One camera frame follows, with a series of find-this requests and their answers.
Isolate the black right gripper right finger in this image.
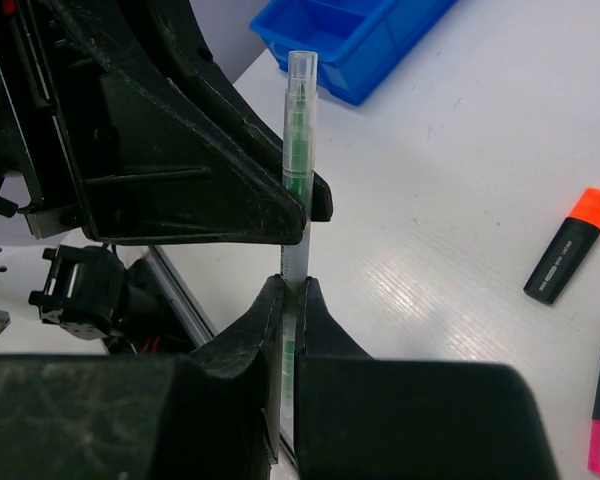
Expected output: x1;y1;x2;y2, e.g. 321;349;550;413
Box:
293;278;558;479

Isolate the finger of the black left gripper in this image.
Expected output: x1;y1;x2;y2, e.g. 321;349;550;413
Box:
49;1;305;245
164;1;333;222

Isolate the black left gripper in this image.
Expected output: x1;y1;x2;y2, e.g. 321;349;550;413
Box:
0;1;100;238

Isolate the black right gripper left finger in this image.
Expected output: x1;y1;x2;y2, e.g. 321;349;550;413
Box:
0;276;284;479

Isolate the green gel pen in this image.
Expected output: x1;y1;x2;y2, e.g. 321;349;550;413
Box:
280;51;318;445

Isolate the blue plastic compartment bin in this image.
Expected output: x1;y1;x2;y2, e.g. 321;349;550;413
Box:
250;0;455;106

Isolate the orange capped black highlighter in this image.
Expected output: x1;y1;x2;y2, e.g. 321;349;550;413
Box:
523;188;600;305

